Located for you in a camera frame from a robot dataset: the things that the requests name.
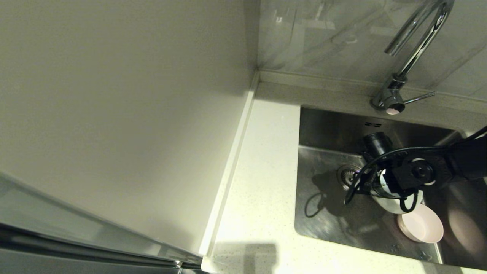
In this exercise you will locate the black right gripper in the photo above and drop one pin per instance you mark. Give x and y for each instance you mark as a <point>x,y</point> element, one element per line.
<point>420,171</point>

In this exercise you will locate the white bowl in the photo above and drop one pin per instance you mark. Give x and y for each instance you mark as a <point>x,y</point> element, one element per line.
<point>388,203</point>

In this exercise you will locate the pink bowl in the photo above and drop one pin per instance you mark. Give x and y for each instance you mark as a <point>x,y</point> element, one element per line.
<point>422,226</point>

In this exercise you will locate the thin chrome faucet lever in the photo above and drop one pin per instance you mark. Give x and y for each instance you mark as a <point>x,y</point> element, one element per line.
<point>420,97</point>

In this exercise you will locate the stainless steel sink basin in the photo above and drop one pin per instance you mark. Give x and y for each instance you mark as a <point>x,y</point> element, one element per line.
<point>335,129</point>

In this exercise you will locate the round metal drain strainer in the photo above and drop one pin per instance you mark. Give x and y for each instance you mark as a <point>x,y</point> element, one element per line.
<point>345,173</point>

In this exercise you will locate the chrome gooseneck faucet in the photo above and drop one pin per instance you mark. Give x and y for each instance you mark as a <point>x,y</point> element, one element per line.
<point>412,62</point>

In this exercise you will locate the white countertop trim strip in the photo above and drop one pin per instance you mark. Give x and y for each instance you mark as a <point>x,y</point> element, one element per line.
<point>228,171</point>

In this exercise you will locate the shiny steel appliance edge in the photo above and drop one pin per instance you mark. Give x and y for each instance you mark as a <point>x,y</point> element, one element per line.
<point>38,239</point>

